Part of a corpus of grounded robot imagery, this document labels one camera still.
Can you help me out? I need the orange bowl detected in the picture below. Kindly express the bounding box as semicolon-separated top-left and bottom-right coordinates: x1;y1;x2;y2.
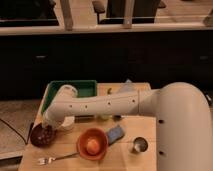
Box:
76;128;108;161

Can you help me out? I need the metal cup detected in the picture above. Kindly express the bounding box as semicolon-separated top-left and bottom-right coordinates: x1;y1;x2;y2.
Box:
132;137;148;154

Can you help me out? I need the clear plastic bag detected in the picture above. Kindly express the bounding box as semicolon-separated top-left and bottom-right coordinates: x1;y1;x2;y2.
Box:
118;79;135;93

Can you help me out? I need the black cable left floor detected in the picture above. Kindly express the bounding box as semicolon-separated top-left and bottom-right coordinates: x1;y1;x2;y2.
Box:
0;118;35;146

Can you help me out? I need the dark red grape bunch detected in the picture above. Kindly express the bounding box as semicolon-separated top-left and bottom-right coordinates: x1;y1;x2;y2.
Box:
37;129;53;144

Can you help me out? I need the small green cup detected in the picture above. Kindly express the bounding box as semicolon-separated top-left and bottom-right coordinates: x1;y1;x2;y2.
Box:
99;115;110;121

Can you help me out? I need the white cup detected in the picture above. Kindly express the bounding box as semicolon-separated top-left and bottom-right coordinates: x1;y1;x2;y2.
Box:
60;116;75;131

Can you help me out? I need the orange fruit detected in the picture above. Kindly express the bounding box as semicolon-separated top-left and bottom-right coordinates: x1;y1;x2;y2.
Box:
86;139;100;155

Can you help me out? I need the purple bowl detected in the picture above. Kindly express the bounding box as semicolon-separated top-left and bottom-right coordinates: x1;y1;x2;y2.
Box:
30;123;56;148

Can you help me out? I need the green plastic tray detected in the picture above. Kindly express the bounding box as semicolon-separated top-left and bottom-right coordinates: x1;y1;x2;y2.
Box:
40;79;99;118

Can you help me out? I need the blue sponge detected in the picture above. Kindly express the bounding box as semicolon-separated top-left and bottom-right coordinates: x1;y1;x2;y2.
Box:
106;125;125;145

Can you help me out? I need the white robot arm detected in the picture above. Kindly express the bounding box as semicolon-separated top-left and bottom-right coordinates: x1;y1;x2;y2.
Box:
43;82;213;171

